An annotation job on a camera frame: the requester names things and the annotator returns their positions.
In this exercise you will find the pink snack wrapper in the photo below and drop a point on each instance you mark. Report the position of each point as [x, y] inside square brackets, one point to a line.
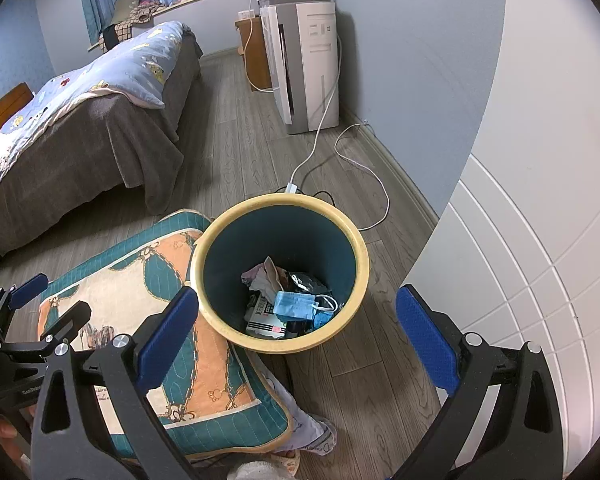
[252, 276]

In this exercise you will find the white panelled door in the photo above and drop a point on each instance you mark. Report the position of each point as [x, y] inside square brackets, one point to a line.
[530, 285]

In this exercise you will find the white power strip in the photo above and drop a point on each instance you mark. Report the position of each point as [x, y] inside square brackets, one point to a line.
[293, 188]

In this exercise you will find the olive cushion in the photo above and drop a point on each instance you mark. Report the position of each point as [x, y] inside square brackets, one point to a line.
[127, 5]

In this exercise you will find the white air purifier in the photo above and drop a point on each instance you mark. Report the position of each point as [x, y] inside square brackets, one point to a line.
[310, 70]

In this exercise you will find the person's left hand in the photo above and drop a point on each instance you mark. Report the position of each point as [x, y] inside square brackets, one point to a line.
[2, 432]

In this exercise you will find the teal bin with yellow rim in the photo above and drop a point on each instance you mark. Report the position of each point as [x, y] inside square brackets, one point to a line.
[260, 240]

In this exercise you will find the plaid cloth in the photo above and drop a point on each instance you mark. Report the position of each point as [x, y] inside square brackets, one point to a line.
[130, 25]

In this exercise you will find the white tissue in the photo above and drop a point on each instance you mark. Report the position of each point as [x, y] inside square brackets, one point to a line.
[275, 272]

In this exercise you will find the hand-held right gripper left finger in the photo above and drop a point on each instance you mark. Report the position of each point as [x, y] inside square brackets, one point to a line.
[167, 340]

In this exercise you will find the quilted teal and orange mat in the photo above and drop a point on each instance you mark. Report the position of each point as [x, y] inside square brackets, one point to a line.
[130, 300]

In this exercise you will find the wooden windowsill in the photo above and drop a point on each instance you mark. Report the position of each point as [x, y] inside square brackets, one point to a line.
[180, 2]

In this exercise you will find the wooden cabinet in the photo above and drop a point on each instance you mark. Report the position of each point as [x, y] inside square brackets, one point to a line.
[255, 55]

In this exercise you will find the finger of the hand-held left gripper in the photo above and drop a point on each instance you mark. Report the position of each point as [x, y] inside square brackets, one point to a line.
[70, 320]
[27, 291]

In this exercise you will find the printed white cloth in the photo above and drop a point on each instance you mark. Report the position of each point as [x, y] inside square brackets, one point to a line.
[300, 420]

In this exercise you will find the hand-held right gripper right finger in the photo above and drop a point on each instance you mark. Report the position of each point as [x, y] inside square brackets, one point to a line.
[427, 340]

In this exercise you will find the white medicine box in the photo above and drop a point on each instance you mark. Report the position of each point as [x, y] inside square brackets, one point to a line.
[265, 322]

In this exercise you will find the blue face mask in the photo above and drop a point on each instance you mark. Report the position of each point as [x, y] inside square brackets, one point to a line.
[292, 305]

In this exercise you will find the wooden bed headboard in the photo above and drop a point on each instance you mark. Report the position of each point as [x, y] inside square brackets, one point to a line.
[5, 115]

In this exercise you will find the light blue printed quilt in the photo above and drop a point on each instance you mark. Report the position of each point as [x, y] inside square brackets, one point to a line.
[105, 75]

